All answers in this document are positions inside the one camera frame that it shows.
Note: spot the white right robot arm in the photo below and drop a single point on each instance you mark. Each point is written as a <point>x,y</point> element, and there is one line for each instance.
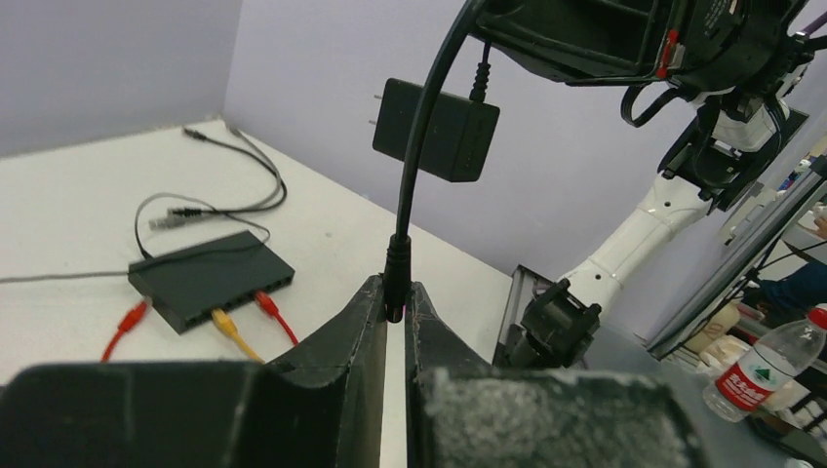
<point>734,62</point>

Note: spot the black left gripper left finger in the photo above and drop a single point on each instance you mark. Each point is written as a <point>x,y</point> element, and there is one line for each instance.
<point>318,405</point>

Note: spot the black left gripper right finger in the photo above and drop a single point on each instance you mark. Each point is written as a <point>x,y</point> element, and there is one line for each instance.
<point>464,412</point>

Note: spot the black network switch box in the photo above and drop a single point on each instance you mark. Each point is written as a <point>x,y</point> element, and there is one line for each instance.
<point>226,273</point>

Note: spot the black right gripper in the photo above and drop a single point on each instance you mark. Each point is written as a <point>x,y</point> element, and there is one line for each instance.
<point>582,43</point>

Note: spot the clear plastic water bottle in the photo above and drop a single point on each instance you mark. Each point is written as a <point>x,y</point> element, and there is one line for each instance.
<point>775,359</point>

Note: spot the small black wall plug adapter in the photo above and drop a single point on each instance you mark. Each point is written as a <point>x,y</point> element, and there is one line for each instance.
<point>458,137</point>

